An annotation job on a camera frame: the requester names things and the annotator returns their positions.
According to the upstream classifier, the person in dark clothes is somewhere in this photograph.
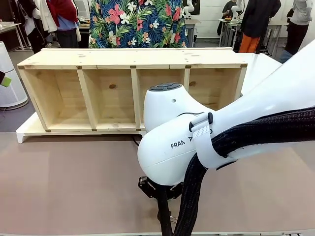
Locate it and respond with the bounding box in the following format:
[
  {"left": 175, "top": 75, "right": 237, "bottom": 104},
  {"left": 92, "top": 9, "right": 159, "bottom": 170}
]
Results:
[{"left": 12, "top": 0, "right": 48, "bottom": 54}]

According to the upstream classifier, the white background desk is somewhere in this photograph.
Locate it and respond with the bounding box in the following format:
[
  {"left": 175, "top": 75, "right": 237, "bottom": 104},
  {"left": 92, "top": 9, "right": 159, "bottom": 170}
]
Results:
[{"left": 0, "top": 21, "right": 26, "bottom": 52}]

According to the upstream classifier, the floral pattern cloth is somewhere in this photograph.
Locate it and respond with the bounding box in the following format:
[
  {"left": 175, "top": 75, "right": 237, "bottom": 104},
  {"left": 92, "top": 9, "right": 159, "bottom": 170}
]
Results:
[{"left": 88, "top": 0, "right": 189, "bottom": 49}]

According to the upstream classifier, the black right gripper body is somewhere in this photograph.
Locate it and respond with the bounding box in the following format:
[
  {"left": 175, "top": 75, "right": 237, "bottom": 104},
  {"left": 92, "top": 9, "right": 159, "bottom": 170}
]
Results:
[{"left": 137, "top": 176, "right": 184, "bottom": 200}]

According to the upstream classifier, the light wooden shelf unit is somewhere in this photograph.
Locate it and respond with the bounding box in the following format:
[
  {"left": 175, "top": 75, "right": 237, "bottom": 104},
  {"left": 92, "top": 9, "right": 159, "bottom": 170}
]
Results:
[{"left": 17, "top": 47, "right": 248, "bottom": 133}]

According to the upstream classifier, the person in red jacket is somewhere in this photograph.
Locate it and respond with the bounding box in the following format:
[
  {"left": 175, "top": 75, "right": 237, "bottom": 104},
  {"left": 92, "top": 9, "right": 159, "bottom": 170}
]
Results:
[{"left": 46, "top": 0, "right": 83, "bottom": 49}]

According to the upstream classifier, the white air purifier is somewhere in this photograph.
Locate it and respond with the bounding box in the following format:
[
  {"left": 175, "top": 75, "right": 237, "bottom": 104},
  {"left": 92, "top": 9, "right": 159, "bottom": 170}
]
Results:
[{"left": 0, "top": 41, "right": 28, "bottom": 108}]

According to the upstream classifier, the grey background table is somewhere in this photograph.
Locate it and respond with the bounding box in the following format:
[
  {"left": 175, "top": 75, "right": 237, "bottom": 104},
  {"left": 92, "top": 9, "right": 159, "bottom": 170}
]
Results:
[{"left": 184, "top": 19, "right": 201, "bottom": 48}]

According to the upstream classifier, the person in grey shirt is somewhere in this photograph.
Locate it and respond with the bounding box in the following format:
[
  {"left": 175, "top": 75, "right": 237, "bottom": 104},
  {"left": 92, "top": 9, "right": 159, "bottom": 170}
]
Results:
[{"left": 279, "top": 0, "right": 315, "bottom": 63}]

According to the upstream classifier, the seated person in black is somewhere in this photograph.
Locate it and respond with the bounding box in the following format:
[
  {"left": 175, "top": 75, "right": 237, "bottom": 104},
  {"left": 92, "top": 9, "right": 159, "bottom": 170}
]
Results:
[{"left": 217, "top": 0, "right": 243, "bottom": 37}]

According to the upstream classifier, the white velcro strap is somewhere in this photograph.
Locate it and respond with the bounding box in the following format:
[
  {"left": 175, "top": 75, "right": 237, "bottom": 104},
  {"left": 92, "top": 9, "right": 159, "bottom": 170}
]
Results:
[{"left": 189, "top": 112, "right": 238, "bottom": 170}]

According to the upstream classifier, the thick black braided cable sleeve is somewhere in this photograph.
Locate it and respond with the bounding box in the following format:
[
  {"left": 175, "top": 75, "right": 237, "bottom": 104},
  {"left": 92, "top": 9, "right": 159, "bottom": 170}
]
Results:
[{"left": 178, "top": 106, "right": 315, "bottom": 236}]

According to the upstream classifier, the person in orange trousers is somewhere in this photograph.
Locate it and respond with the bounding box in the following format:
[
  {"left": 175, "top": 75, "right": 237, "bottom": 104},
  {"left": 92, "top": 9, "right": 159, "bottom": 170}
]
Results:
[{"left": 240, "top": 0, "right": 282, "bottom": 54}]

